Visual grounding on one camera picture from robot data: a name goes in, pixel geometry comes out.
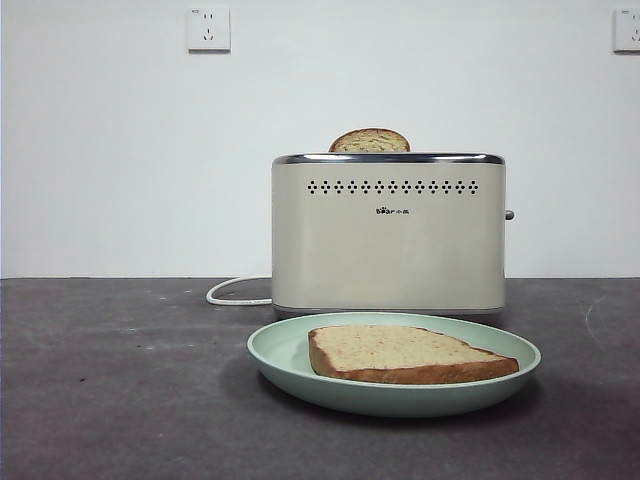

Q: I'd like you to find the pale green round plate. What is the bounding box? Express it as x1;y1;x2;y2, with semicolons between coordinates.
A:
246;310;543;419

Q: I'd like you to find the large brown bread slice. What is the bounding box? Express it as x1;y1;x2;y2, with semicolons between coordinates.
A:
307;324;521;386

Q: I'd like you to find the cream two-slot toaster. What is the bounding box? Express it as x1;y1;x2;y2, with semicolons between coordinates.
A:
271;151;517;322

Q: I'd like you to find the small brown bread slice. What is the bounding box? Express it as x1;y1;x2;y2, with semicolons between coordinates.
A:
327;128;413;153

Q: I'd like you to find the white toaster power cord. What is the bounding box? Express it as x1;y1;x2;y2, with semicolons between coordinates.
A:
206;275;275;307

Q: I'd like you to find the white wall socket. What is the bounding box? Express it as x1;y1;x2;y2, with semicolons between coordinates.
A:
613;7;640;54
187;5;232;54

